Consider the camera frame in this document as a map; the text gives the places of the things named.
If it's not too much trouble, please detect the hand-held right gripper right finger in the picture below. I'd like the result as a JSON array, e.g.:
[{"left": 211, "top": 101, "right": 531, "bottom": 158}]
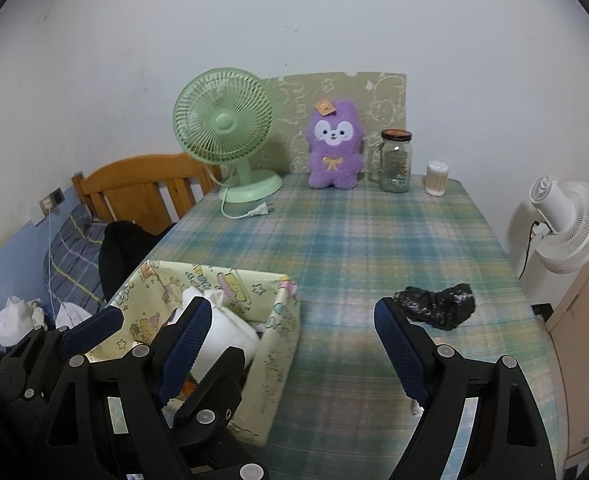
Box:
[{"left": 373, "top": 296, "right": 557, "bottom": 480}]

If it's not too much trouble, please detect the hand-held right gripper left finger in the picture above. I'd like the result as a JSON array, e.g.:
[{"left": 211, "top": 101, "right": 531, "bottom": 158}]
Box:
[{"left": 39, "top": 296, "right": 275, "bottom": 480}]

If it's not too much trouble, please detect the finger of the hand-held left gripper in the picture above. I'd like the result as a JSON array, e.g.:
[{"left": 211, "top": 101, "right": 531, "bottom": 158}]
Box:
[{"left": 0, "top": 306, "right": 125, "bottom": 403}]

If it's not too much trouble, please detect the white plastic bag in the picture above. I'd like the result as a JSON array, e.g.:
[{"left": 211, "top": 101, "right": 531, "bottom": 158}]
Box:
[{"left": 172, "top": 287, "right": 261, "bottom": 381}]

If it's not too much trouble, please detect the black plastic bag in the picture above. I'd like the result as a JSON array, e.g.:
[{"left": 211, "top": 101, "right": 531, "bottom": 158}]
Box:
[{"left": 393, "top": 282, "right": 476, "bottom": 332}]

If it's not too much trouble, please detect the cartoon printed yellow box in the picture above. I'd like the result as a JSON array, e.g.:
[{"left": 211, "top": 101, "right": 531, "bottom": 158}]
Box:
[{"left": 87, "top": 259, "right": 302, "bottom": 448}]

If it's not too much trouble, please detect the blue plaid pillow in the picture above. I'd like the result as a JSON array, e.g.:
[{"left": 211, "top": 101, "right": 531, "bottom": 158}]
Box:
[{"left": 49, "top": 204, "right": 108, "bottom": 306}]

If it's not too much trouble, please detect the black cloth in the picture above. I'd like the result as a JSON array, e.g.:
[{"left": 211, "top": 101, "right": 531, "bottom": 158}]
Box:
[{"left": 98, "top": 221, "right": 175, "bottom": 301}]

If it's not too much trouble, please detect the wooden bed headboard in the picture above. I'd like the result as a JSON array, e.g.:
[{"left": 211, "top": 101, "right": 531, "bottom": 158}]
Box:
[{"left": 72, "top": 154, "right": 224, "bottom": 236}]

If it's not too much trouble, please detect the cotton swab container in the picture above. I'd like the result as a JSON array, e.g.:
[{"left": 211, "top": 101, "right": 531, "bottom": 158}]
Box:
[{"left": 424, "top": 160, "right": 449, "bottom": 196}]

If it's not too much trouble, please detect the glass jar mug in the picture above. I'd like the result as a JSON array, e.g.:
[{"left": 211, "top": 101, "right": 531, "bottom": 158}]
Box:
[{"left": 367, "top": 129, "right": 414, "bottom": 194}]

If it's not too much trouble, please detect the purple plush toy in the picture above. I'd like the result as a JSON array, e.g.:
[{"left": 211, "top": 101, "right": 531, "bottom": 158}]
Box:
[{"left": 307, "top": 99, "right": 366, "bottom": 191}]

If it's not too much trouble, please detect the white floor fan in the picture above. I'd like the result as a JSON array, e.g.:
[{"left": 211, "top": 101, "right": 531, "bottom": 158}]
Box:
[{"left": 507, "top": 176, "right": 589, "bottom": 275}]

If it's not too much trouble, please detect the green desk fan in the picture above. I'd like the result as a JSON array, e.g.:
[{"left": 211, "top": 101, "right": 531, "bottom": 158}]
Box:
[{"left": 173, "top": 66, "right": 284, "bottom": 204}]

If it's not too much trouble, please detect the beige patterned board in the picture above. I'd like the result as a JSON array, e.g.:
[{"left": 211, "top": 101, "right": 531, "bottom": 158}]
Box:
[{"left": 262, "top": 71, "right": 407, "bottom": 177}]

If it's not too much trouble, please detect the thin white cable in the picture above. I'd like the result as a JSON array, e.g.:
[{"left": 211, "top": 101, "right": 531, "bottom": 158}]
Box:
[{"left": 44, "top": 210, "right": 58, "bottom": 311}]

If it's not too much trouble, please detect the white fan power cable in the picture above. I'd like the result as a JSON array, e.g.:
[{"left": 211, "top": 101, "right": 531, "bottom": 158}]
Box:
[{"left": 218, "top": 162, "right": 275, "bottom": 221}]

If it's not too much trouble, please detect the black fan cable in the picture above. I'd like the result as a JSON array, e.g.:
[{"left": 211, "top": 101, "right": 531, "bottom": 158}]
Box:
[{"left": 517, "top": 219, "right": 545, "bottom": 281}]

